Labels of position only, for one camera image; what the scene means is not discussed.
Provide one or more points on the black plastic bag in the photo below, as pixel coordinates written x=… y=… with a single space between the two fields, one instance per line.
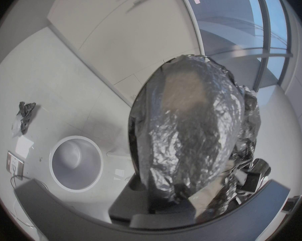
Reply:
x=191 y=124

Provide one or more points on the white cabinet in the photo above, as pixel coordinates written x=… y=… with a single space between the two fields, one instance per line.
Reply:
x=116 y=34

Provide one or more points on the window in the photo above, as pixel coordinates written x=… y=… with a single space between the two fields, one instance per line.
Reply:
x=228 y=21

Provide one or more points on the white paper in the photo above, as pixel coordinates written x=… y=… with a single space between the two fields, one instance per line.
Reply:
x=15 y=129

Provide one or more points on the white trash bin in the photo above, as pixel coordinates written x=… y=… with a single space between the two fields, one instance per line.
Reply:
x=75 y=159

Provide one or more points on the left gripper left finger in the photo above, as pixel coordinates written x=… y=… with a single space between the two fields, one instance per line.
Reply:
x=131 y=197

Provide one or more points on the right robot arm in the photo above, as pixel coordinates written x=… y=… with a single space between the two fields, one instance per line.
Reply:
x=262 y=166

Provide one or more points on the black plastic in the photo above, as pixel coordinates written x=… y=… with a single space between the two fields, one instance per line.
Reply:
x=27 y=110

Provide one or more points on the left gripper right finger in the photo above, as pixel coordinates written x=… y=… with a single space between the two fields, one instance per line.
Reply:
x=163 y=217

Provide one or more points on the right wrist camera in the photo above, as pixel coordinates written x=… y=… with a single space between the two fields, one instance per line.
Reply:
x=252 y=183

